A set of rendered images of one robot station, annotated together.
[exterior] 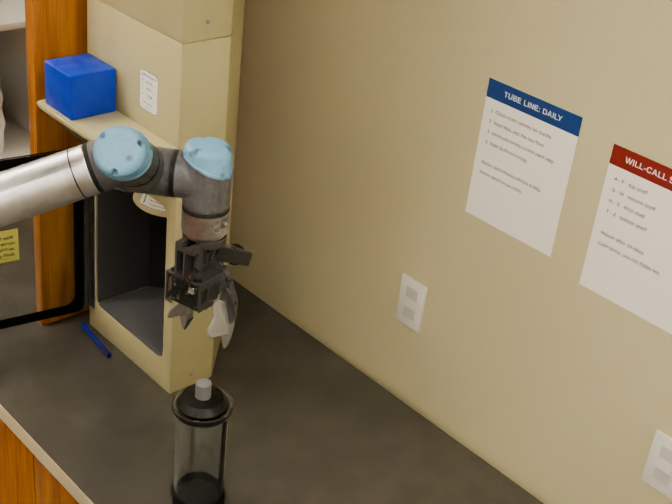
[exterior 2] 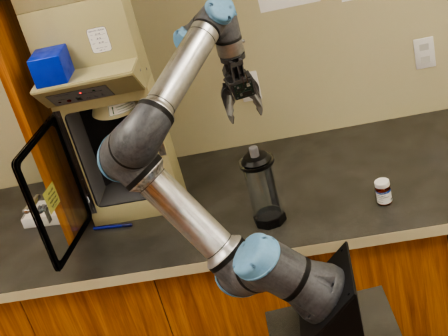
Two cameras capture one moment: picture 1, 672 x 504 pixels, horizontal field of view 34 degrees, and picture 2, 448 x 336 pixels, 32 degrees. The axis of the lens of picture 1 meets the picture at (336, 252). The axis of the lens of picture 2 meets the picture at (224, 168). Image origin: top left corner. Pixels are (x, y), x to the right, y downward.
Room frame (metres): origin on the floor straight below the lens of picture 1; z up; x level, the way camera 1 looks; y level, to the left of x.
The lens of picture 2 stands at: (-0.12, 1.45, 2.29)
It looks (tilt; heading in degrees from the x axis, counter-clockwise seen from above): 29 degrees down; 326
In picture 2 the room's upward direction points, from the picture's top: 15 degrees counter-clockwise
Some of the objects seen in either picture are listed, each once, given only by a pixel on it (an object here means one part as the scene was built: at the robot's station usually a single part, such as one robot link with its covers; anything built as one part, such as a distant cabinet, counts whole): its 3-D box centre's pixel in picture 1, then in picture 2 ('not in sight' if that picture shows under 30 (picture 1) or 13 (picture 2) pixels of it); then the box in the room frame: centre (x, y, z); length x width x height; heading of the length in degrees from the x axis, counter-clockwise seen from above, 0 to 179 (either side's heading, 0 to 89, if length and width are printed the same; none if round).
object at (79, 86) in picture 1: (80, 86); (51, 66); (1.97, 0.53, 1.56); 0.10 x 0.10 x 0.09; 46
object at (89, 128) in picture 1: (105, 147); (89, 89); (1.91, 0.47, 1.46); 0.32 x 0.11 x 0.10; 46
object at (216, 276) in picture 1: (200, 266); (237, 75); (1.51, 0.22, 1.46); 0.09 x 0.08 x 0.12; 150
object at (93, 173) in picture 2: (177, 243); (124, 137); (2.04, 0.34, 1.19); 0.26 x 0.24 x 0.35; 46
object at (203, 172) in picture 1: (205, 176); (223, 21); (1.51, 0.21, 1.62); 0.09 x 0.08 x 0.11; 88
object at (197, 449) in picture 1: (200, 449); (263, 189); (1.53, 0.20, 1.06); 0.11 x 0.11 x 0.21
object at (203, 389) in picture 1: (202, 397); (255, 157); (1.53, 0.20, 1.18); 0.09 x 0.09 x 0.07
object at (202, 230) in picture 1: (206, 221); (231, 47); (1.51, 0.21, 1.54); 0.08 x 0.08 x 0.05
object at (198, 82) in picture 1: (180, 188); (113, 103); (2.04, 0.34, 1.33); 0.32 x 0.25 x 0.77; 46
